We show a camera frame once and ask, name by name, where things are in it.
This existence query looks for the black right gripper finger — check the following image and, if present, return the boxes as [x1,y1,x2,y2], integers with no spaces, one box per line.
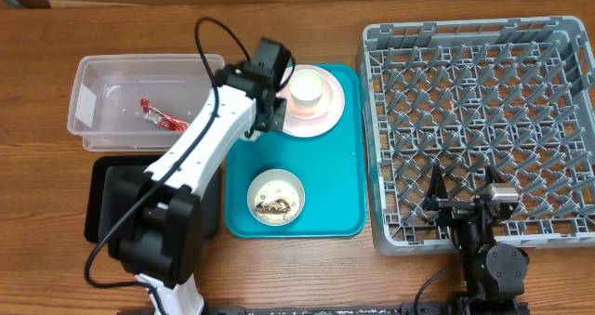
[426,164,449,199]
[485,164,505,186]

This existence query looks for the cream cup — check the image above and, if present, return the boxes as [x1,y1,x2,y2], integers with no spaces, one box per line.
[289,70,325,108]

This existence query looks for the grey bowl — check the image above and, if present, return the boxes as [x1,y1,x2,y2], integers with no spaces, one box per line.
[247,169,306,227]

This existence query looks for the rice and food scraps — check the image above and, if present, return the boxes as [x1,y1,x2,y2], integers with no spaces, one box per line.
[254,180,301,225]

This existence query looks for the red snack wrapper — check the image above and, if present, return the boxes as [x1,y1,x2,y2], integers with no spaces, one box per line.
[140,98,190,131]

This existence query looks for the white napkin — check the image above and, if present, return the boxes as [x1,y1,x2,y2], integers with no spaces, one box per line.
[240,130,261,141]

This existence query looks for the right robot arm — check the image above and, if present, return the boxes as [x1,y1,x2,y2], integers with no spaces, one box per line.
[423,165,530,314]

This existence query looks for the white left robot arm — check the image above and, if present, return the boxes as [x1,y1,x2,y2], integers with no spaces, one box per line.
[99,59,296,314]

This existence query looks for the grey dishwasher rack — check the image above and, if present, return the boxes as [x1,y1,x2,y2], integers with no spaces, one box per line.
[357,16,594,256]

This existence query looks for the clear plastic waste bin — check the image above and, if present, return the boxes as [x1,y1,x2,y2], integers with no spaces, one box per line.
[67,54,211,151]

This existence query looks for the large pink plate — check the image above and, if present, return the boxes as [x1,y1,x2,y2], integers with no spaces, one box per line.
[283,65,346,138]

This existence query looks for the teal serving tray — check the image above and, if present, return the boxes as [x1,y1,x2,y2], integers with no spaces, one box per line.
[225,64,367,238]

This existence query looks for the black tray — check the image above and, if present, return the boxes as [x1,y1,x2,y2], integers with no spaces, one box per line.
[84,154,221,243]

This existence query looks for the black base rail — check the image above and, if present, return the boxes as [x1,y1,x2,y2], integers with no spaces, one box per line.
[199,300,531,315]

